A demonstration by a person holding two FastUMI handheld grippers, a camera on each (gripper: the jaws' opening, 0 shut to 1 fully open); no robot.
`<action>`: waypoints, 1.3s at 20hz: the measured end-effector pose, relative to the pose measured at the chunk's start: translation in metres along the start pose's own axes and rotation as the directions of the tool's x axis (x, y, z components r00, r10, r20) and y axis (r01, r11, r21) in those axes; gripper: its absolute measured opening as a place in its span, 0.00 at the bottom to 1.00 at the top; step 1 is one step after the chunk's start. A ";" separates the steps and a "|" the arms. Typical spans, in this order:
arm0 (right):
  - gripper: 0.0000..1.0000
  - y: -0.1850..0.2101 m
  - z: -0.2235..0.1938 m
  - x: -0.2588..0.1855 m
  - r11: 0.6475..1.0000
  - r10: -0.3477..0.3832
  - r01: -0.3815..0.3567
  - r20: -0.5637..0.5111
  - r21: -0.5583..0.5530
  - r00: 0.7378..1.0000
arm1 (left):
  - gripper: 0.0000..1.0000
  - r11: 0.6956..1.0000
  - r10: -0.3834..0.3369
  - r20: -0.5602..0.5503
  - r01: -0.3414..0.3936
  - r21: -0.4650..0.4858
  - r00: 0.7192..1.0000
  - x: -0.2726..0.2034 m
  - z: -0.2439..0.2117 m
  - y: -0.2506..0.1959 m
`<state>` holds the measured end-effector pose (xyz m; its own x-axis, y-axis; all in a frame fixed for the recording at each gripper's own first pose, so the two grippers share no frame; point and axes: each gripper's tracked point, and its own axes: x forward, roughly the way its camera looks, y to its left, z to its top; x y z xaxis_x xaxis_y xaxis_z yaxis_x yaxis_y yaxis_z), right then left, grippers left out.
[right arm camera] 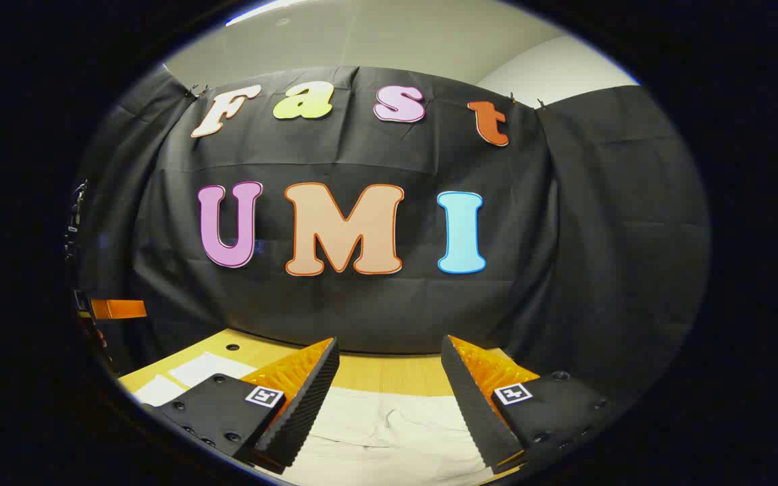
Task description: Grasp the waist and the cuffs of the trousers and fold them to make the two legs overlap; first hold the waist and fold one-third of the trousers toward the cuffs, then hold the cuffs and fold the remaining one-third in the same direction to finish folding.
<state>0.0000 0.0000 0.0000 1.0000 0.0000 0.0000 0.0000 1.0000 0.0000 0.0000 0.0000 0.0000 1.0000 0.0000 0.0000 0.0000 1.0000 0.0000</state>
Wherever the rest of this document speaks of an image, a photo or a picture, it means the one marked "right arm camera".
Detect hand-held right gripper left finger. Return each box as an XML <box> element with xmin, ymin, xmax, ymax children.
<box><xmin>139</xmin><ymin>337</ymin><xmax>341</xmax><ymax>475</ymax></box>

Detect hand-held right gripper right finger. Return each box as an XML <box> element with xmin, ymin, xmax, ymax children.
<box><xmin>440</xmin><ymin>334</ymin><xmax>614</xmax><ymax>475</ymax></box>

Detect cream white jeans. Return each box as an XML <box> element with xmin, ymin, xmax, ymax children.
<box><xmin>134</xmin><ymin>352</ymin><xmax>499</xmax><ymax>486</ymax></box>

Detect black backdrop cloth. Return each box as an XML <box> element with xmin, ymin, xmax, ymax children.
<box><xmin>73</xmin><ymin>65</ymin><xmax>711</xmax><ymax>400</ymax></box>

